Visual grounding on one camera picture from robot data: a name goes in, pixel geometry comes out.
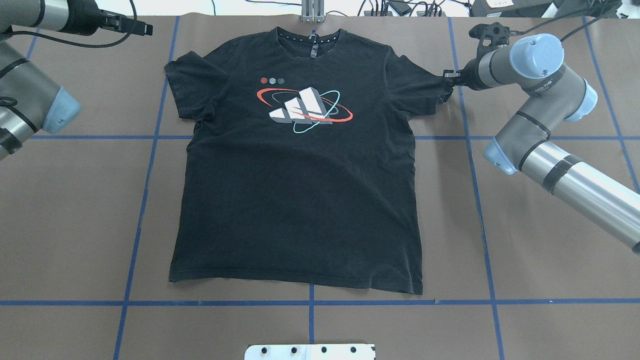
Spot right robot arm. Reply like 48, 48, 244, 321
443, 23, 640, 255

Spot black graphic t-shirt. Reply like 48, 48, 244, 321
164, 27, 451, 296

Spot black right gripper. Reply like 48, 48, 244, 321
443, 69, 473, 88

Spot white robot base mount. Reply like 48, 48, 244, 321
244, 343, 377, 360

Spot aluminium frame post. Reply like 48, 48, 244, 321
301, 0, 326, 23

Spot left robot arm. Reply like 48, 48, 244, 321
0, 0, 154, 159

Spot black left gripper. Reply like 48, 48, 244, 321
96, 9, 154, 35

